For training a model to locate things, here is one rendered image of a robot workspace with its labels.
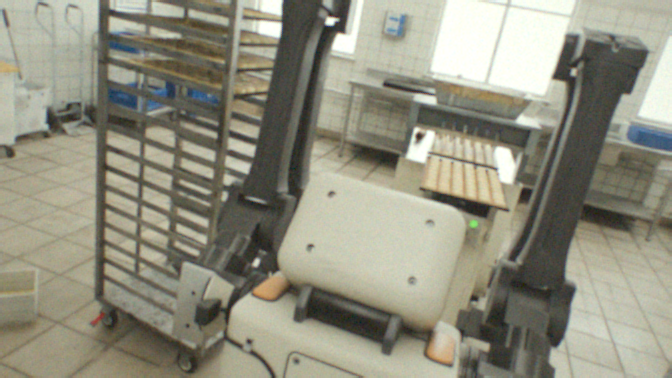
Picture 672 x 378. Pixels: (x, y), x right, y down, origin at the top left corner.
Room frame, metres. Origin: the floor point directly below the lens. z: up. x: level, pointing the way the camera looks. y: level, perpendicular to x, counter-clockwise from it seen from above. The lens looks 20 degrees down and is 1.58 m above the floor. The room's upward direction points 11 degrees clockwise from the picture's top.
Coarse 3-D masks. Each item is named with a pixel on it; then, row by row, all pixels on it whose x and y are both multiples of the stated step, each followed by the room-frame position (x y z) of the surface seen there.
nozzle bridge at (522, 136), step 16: (416, 96) 2.99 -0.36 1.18; (416, 112) 2.82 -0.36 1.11; (432, 112) 2.88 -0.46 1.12; (464, 112) 2.77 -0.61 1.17; (432, 128) 2.83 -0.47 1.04; (448, 128) 2.86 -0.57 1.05; (480, 128) 2.83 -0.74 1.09; (496, 128) 2.82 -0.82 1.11; (512, 128) 2.80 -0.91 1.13; (528, 128) 2.70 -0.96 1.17; (496, 144) 2.76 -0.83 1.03; (512, 144) 2.78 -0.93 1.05; (528, 144) 2.70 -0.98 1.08
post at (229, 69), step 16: (240, 0) 1.68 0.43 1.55; (240, 16) 1.68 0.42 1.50; (224, 64) 1.67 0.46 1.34; (224, 80) 1.67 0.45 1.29; (224, 96) 1.67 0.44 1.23; (224, 112) 1.67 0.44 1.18; (224, 128) 1.67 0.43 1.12; (224, 144) 1.67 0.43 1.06; (224, 160) 1.68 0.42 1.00; (208, 224) 1.68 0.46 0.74; (208, 240) 1.67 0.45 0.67
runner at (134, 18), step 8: (112, 16) 1.92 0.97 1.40; (120, 16) 1.91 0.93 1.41; (128, 16) 1.89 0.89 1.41; (136, 16) 1.88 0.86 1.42; (144, 24) 1.86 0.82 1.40; (152, 24) 1.84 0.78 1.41; (160, 24) 1.83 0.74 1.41; (168, 24) 1.81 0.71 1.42; (176, 24) 1.80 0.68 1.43; (176, 32) 1.80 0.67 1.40; (184, 32) 1.79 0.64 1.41; (192, 32) 1.77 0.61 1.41; (200, 32) 1.76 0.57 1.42; (208, 32) 1.74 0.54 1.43; (208, 40) 1.74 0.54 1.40; (216, 40) 1.73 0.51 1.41; (224, 40) 1.72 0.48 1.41; (240, 48) 1.71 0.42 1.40
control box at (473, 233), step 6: (462, 216) 2.04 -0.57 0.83; (468, 216) 2.04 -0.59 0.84; (474, 216) 2.05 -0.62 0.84; (480, 216) 2.06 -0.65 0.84; (468, 222) 2.04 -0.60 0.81; (480, 222) 2.03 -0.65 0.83; (468, 228) 2.04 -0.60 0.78; (474, 228) 2.03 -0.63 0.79; (480, 228) 2.03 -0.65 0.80; (468, 234) 2.04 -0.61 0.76; (474, 234) 2.03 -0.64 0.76; (468, 240) 2.03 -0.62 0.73; (474, 240) 2.03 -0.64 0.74; (474, 246) 2.03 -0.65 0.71
